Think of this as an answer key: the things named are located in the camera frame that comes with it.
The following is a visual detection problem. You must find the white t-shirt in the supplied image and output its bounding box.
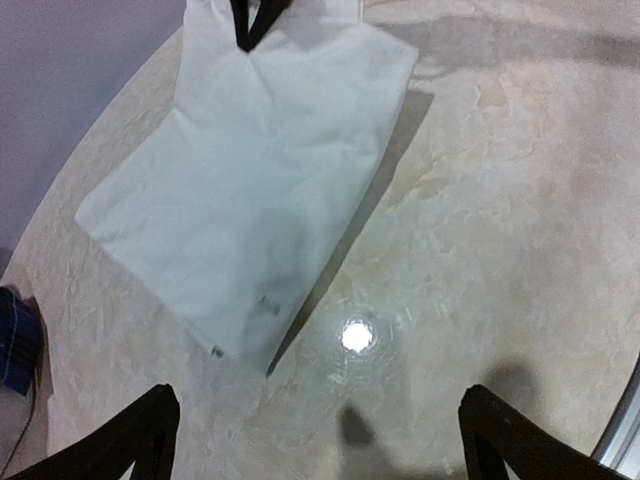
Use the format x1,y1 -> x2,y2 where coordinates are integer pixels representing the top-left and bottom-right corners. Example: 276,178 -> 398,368
75,1 -> 418,372

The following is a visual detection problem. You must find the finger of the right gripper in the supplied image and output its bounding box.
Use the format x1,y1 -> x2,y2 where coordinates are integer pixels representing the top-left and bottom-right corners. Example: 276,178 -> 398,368
230,0 -> 250,52
249,0 -> 292,50

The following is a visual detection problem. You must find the aluminium front rail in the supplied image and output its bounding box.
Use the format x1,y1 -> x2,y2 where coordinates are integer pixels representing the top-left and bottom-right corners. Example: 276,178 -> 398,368
591,363 -> 639,479

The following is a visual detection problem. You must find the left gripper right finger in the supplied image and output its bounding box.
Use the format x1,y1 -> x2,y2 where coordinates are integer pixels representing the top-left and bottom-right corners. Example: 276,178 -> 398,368
458,384 -> 625,479

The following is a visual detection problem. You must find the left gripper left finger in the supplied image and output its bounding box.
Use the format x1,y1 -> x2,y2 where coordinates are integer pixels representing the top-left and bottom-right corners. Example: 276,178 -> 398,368
11,384 -> 180,479

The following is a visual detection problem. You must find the blue plaid shirt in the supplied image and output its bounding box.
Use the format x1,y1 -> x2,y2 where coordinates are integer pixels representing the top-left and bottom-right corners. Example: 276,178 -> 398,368
0,287 -> 42,396

